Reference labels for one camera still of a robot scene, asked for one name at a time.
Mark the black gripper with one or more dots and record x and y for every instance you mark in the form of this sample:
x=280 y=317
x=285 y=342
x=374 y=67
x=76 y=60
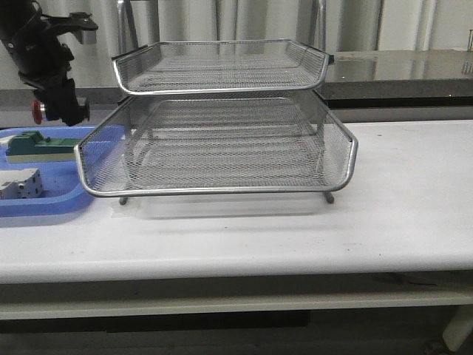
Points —
x=43 y=63

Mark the red emergency stop button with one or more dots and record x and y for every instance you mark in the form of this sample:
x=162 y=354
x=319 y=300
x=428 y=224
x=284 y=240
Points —
x=42 y=113

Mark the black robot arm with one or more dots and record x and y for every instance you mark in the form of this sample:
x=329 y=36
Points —
x=23 y=11

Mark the blue plastic tray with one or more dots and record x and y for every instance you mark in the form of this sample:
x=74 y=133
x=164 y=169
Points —
x=62 y=190

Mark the white circuit breaker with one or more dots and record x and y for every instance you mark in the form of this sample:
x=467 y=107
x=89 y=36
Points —
x=21 y=184

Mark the grey stone counter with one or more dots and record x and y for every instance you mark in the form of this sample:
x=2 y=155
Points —
x=433 y=82

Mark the green limit switch module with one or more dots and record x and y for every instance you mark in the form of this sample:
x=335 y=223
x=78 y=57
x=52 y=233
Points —
x=32 y=146

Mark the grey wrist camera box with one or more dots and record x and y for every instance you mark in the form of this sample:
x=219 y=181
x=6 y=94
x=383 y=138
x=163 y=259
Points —
x=84 y=27

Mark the silver metal rack frame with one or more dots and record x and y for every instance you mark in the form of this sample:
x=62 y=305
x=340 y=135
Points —
x=127 y=28

